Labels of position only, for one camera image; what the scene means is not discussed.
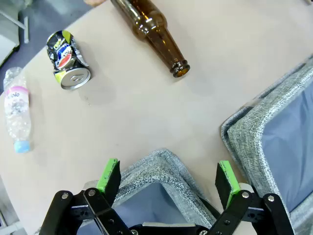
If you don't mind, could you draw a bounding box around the grey fabric basket plastic label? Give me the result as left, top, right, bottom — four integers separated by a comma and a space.
221, 55, 313, 235

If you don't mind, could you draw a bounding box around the grey fabric basket bottle label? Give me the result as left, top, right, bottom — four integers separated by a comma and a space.
75, 148, 222, 235

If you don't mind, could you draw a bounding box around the person hand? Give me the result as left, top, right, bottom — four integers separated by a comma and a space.
84, 0, 107, 7

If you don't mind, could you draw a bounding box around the crushed plastic bottle pink label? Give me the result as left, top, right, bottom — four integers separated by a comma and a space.
2, 67, 32, 154

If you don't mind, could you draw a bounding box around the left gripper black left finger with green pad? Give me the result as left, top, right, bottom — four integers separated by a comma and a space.
38, 158, 134, 235

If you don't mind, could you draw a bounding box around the brown glass beer bottle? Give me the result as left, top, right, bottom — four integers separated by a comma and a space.
110, 0, 191, 78

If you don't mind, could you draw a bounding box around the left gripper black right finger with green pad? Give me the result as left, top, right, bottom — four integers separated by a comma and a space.
207, 160, 295, 235

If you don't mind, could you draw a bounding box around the grey metal frame leg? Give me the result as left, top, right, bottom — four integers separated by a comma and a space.
0, 9, 30, 44

